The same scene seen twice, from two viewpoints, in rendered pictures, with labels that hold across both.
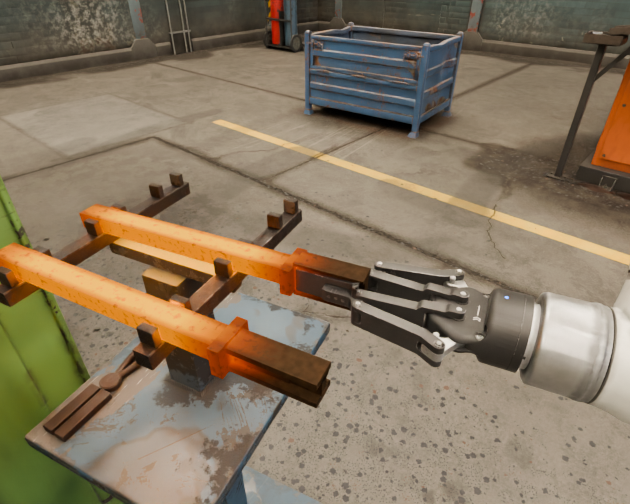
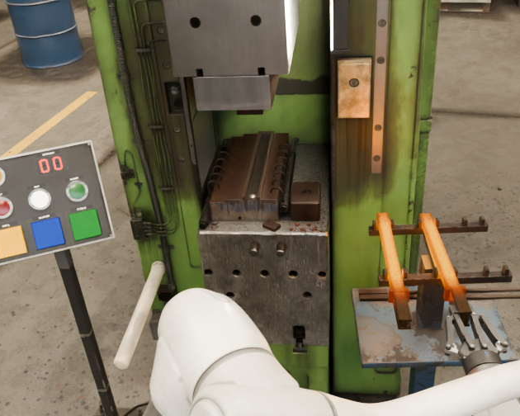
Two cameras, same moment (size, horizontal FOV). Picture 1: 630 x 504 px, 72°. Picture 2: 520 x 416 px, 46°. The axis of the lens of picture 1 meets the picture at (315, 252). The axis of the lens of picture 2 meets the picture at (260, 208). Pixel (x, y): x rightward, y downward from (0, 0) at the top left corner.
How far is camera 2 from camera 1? 1.13 m
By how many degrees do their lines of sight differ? 56
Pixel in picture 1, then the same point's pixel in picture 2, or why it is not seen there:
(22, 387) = (372, 272)
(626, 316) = not seen: hidden behind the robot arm
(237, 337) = (400, 293)
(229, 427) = (412, 349)
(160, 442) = (385, 330)
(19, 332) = not seen: hidden behind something
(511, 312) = (478, 356)
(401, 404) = not seen: outside the picture
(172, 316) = (394, 273)
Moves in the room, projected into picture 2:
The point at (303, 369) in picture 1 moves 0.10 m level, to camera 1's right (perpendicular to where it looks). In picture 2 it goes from (402, 314) to (430, 343)
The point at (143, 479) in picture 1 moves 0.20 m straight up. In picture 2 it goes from (367, 334) to (370, 278)
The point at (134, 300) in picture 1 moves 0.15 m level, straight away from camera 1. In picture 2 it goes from (392, 260) to (419, 230)
